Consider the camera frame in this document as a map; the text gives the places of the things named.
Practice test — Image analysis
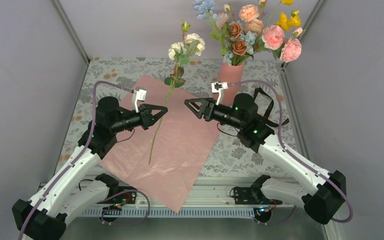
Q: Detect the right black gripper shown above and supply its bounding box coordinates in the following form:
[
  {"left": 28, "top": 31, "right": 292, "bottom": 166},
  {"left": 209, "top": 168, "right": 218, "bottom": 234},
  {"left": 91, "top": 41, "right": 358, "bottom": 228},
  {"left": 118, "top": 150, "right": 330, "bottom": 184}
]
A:
[{"left": 184, "top": 98, "right": 244, "bottom": 130}]

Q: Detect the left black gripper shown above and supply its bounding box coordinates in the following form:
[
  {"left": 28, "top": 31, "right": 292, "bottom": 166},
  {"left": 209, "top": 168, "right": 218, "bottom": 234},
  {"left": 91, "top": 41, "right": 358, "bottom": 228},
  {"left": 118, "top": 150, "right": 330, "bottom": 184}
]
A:
[{"left": 110, "top": 103, "right": 167, "bottom": 134}]

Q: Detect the pink cylindrical vase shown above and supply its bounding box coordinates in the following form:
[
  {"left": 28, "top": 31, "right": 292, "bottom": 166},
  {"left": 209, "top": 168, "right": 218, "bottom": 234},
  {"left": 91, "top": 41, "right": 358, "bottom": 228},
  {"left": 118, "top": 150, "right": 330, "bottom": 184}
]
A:
[{"left": 217, "top": 63, "right": 245, "bottom": 104}]

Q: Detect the purple pink wrapping paper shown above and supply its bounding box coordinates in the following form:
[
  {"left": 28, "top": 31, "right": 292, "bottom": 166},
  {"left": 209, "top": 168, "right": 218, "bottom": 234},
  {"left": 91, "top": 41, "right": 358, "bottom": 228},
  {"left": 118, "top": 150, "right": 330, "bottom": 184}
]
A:
[{"left": 100, "top": 75, "right": 220, "bottom": 212}]

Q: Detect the white rose flower stem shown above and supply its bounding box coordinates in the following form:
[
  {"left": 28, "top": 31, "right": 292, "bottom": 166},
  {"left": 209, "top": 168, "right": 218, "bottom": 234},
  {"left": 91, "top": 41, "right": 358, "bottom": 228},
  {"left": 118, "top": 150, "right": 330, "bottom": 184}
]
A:
[{"left": 147, "top": 19, "right": 206, "bottom": 166}]

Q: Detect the orange red flower stem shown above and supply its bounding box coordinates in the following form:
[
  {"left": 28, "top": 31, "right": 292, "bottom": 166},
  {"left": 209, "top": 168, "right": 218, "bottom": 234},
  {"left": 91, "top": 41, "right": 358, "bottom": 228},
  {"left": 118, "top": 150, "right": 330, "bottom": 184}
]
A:
[{"left": 228, "top": 22, "right": 248, "bottom": 66}]

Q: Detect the bright pink rose flower stem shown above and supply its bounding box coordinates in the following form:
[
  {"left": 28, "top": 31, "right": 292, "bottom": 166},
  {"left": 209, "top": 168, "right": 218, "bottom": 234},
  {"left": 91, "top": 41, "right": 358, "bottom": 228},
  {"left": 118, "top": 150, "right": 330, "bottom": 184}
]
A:
[{"left": 261, "top": 25, "right": 302, "bottom": 63}]

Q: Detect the yellow flower stem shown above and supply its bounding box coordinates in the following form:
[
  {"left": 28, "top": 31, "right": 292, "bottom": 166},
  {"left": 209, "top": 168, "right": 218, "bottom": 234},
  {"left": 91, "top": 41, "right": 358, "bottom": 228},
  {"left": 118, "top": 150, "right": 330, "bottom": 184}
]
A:
[{"left": 266, "top": 0, "right": 302, "bottom": 32}]

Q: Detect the light blue peony flower stem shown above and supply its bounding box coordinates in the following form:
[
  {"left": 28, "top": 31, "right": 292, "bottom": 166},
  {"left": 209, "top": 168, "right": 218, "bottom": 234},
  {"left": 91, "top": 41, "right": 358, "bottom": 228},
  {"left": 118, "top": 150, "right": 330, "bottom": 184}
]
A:
[{"left": 221, "top": 23, "right": 257, "bottom": 66}]

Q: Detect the peach rose flower stem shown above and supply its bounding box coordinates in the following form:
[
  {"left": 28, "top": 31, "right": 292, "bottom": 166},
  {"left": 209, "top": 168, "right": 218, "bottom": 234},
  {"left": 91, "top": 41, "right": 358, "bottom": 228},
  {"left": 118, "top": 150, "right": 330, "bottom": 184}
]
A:
[{"left": 239, "top": 0, "right": 266, "bottom": 34}]

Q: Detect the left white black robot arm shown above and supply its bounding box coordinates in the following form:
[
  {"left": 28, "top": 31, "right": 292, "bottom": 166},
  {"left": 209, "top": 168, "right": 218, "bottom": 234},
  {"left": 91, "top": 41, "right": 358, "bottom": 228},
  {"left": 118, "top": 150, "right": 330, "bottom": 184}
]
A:
[{"left": 12, "top": 96, "right": 168, "bottom": 240}]

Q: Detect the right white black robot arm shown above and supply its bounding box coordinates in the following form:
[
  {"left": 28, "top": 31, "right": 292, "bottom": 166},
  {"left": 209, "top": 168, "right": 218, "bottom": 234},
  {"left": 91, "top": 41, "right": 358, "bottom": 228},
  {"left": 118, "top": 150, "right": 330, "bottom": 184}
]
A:
[{"left": 184, "top": 93, "right": 347, "bottom": 225}]

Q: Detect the floral patterned table mat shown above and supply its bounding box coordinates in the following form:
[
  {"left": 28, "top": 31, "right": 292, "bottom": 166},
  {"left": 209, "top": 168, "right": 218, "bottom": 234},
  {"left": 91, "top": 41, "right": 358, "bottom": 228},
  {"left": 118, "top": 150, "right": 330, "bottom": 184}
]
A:
[{"left": 57, "top": 57, "right": 287, "bottom": 178}]

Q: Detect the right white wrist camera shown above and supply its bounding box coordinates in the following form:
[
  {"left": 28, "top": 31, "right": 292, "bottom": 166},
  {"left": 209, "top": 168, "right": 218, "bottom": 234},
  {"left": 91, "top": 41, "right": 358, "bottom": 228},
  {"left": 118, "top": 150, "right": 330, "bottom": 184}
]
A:
[{"left": 211, "top": 81, "right": 229, "bottom": 106}]

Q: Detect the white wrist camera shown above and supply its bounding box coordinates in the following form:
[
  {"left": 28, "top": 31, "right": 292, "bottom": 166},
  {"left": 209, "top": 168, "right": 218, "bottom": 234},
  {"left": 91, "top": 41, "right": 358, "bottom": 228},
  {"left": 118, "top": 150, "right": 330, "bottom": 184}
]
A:
[
  {"left": 211, "top": 81, "right": 229, "bottom": 106},
  {"left": 131, "top": 87, "right": 147, "bottom": 113}
]

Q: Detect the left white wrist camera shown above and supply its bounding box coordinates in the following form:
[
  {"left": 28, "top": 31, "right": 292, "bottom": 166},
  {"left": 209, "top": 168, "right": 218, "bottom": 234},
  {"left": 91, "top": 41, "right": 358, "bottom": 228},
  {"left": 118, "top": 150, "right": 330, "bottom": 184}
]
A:
[{"left": 131, "top": 87, "right": 147, "bottom": 113}]

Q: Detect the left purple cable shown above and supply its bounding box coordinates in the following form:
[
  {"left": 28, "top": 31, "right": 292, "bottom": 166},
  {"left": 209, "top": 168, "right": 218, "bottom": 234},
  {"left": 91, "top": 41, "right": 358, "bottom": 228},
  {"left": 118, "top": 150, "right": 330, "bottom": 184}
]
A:
[{"left": 16, "top": 80, "right": 135, "bottom": 240}]

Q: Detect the purple cable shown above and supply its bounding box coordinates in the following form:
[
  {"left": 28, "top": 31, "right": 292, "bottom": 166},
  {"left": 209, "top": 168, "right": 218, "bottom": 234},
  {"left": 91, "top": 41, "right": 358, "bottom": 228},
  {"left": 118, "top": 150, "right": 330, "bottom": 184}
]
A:
[
  {"left": 16, "top": 80, "right": 135, "bottom": 240},
  {"left": 226, "top": 79, "right": 355, "bottom": 223}
]

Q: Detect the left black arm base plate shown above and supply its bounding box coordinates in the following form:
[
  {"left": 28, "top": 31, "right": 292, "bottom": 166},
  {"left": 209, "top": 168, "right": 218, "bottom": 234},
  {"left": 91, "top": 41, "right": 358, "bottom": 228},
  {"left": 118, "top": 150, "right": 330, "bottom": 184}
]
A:
[{"left": 110, "top": 186, "right": 137, "bottom": 204}]

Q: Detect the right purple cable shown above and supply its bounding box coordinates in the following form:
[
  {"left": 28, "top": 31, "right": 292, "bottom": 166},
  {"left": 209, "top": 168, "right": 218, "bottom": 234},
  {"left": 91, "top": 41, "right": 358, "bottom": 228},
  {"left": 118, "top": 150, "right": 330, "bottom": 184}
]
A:
[{"left": 226, "top": 79, "right": 355, "bottom": 223}]

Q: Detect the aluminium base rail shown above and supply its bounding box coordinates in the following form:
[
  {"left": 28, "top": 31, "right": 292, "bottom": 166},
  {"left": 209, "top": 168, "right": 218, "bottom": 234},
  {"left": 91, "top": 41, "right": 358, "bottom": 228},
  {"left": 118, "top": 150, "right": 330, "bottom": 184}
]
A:
[{"left": 72, "top": 177, "right": 299, "bottom": 219}]

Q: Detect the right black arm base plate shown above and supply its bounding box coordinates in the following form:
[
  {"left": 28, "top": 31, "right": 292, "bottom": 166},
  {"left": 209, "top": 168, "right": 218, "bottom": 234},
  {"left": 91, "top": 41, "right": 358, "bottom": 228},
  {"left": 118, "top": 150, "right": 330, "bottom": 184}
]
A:
[{"left": 229, "top": 186, "right": 256, "bottom": 205}]

